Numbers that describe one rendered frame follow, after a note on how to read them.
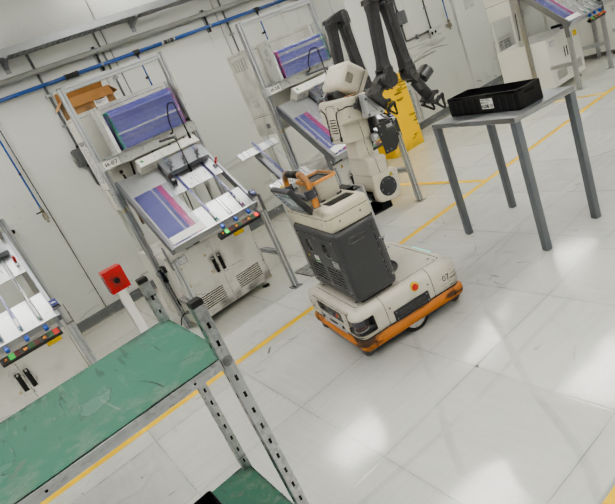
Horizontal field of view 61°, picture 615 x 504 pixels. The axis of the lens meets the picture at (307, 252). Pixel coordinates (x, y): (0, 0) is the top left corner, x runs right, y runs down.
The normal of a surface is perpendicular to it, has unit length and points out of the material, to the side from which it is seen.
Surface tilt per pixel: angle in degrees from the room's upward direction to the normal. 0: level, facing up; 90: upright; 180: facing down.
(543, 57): 90
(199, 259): 90
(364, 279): 90
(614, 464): 0
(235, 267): 90
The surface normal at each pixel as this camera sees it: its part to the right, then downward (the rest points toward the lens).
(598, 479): -0.37, -0.87
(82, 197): 0.55, 0.07
